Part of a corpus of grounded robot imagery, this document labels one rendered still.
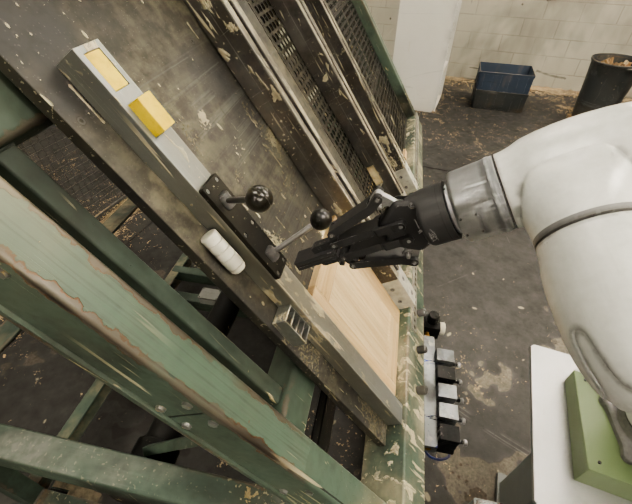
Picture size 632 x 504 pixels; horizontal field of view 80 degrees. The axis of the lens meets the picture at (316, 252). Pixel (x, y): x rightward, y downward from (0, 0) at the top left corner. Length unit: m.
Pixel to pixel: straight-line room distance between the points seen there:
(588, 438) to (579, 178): 0.94
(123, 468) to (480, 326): 1.94
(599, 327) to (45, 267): 0.49
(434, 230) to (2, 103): 0.53
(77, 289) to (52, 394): 2.02
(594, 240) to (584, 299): 0.05
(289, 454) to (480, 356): 1.82
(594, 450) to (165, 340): 1.08
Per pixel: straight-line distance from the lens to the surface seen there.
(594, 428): 1.31
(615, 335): 0.39
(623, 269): 0.39
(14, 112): 0.59
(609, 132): 0.45
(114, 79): 0.60
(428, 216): 0.46
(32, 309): 0.48
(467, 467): 2.03
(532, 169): 0.44
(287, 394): 0.77
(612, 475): 1.26
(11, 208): 0.44
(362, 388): 0.90
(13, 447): 1.36
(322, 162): 0.92
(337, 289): 0.89
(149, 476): 1.16
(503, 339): 2.46
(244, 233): 0.62
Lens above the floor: 1.83
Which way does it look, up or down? 42 degrees down
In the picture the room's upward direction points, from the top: straight up
